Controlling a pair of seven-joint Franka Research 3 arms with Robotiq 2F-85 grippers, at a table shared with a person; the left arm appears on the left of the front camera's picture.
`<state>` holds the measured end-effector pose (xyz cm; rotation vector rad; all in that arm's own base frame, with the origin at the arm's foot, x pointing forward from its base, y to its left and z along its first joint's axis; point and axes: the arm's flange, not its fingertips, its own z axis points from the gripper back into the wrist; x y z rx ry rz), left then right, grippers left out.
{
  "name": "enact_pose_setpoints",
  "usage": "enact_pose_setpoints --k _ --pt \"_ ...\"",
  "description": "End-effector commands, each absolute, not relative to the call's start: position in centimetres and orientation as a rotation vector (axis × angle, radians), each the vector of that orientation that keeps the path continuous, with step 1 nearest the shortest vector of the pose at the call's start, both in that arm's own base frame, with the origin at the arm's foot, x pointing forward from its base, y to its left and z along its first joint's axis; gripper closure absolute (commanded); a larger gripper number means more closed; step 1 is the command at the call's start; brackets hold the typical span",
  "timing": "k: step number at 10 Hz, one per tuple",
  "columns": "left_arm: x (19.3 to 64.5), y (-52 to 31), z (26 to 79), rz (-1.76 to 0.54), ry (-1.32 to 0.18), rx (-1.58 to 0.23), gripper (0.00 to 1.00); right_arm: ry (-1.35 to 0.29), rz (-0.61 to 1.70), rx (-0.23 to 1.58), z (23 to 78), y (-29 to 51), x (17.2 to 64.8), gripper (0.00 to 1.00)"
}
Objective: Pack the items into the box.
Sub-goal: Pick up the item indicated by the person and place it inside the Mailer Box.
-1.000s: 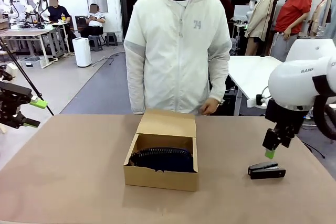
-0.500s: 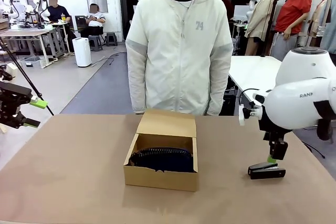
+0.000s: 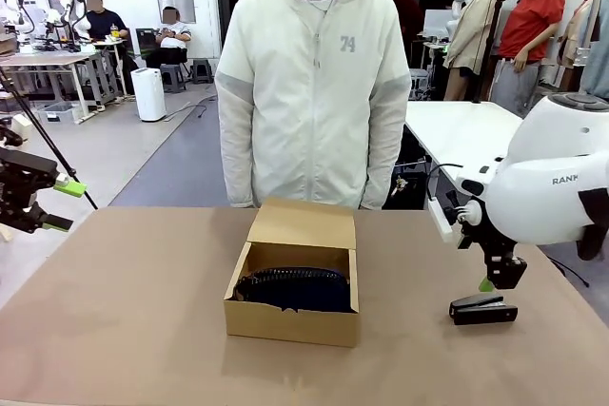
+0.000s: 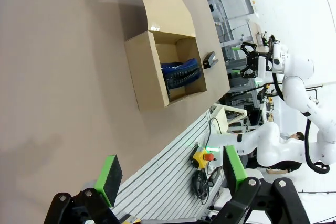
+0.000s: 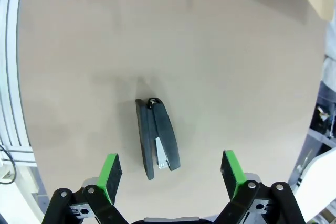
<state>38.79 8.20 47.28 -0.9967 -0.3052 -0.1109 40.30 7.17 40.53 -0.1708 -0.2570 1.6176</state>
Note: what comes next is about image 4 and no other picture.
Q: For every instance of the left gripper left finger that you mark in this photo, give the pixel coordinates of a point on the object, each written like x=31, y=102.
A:
x=109, y=179

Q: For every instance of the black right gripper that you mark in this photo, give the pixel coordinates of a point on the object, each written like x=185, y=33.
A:
x=254, y=62

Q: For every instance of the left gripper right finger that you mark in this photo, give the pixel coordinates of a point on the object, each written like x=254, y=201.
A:
x=236, y=171

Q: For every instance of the black stapler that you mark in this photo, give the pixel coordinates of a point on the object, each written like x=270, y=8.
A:
x=210, y=61

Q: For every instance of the navy zipper pencil case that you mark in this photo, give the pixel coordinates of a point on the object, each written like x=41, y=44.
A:
x=181, y=73

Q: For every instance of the brown cardboard box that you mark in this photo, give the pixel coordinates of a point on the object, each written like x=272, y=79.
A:
x=144, y=77

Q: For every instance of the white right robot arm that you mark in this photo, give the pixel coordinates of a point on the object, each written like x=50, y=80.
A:
x=296, y=87

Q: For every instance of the black power adapter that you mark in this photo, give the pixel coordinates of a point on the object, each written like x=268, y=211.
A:
x=215, y=176

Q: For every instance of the yellow emergency stop button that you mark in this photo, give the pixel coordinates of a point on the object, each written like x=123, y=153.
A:
x=199, y=158

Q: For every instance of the cream trestle stand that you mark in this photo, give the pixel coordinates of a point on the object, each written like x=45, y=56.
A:
x=223, y=119

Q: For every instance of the bystander in black shirt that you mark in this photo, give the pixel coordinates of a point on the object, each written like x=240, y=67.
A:
x=291, y=165

